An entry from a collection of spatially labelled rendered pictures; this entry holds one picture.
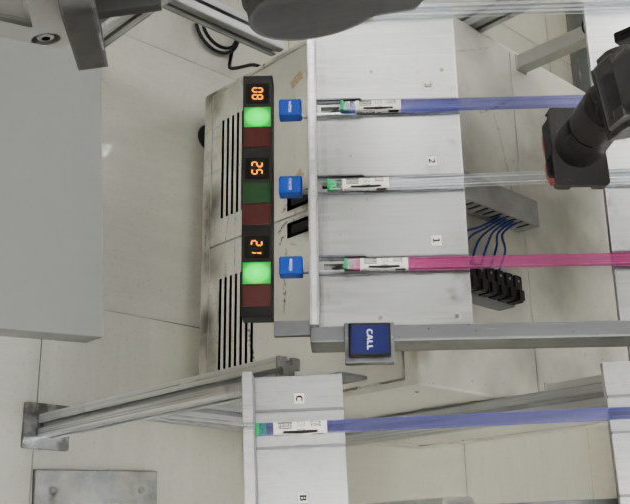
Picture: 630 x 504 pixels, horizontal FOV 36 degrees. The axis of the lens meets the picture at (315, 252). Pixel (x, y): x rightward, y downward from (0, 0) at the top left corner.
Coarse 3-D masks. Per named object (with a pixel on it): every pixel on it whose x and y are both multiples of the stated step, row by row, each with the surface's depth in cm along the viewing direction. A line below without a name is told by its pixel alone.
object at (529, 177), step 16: (416, 176) 124; (432, 176) 124; (448, 176) 124; (464, 176) 124; (480, 176) 124; (496, 176) 124; (512, 176) 123; (528, 176) 123; (544, 176) 123; (624, 176) 123
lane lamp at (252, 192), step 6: (246, 186) 127; (252, 186) 127; (258, 186) 127; (264, 186) 127; (270, 186) 127; (246, 192) 126; (252, 192) 126; (258, 192) 126; (264, 192) 126; (270, 192) 126; (246, 198) 126; (252, 198) 126; (258, 198) 126; (264, 198) 126; (270, 198) 126
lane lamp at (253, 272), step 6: (246, 264) 123; (252, 264) 123; (258, 264) 123; (264, 264) 123; (270, 264) 123; (246, 270) 123; (252, 270) 123; (258, 270) 123; (264, 270) 123; (270, 270) 123; (246, 276) 123; (252, 276) 123; (258, 276) 123; (264, 276) 123; (270, 276) 123; (246, 282) 123; (252, 282) 123; (258, 282) 123; (264, 282) 123; (270, 282) 123
